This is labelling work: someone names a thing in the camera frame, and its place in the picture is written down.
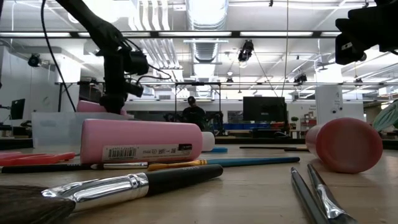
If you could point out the red paint bottle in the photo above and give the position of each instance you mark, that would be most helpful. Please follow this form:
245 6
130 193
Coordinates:
345 146

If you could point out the large black silver-ferrule brush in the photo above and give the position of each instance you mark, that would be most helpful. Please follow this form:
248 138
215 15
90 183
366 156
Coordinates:
174 179

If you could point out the thin black paint brush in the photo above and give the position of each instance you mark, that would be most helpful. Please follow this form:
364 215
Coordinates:
264 147

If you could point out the blue brush orange bristles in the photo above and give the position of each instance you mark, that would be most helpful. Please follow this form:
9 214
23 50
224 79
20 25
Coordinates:
248 161

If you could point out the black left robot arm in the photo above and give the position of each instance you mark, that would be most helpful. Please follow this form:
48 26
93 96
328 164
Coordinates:
93 21

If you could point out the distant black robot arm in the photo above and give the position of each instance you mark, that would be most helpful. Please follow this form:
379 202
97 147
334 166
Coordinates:
217 121

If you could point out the black ceiling lamp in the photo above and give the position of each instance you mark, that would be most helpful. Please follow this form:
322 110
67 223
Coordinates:
246 49
300 78
34 60

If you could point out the white column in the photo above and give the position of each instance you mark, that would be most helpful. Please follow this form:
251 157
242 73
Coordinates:
329 102

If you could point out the clear plastic bin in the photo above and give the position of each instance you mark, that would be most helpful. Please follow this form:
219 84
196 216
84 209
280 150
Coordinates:
56 130

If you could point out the green striped potted plant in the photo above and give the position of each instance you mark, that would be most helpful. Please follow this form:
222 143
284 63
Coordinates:
387 116

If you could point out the person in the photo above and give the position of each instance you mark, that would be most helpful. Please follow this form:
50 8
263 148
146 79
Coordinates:
193 113

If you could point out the red storage shelf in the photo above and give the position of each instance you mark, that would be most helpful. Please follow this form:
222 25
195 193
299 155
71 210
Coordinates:
309 123

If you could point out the small distant potted plant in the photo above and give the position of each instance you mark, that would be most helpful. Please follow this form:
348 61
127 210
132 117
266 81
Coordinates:
294 119

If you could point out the small black monitor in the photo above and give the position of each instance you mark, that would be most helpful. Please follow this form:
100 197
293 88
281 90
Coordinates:
18 109

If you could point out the red scissors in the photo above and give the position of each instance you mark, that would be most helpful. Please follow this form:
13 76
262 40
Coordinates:
37 159

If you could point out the blue storage bins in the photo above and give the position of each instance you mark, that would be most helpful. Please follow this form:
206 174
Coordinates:
248 126

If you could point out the dark brush long silver ferrule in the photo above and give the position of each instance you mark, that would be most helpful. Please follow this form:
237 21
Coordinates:
326 199

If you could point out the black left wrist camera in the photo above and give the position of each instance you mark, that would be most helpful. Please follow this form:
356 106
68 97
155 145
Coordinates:
134 89

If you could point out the silver ventilation duct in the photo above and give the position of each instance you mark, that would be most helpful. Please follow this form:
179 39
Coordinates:
206 18

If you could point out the black aluminium rig frame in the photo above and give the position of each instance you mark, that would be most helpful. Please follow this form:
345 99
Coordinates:
248 141

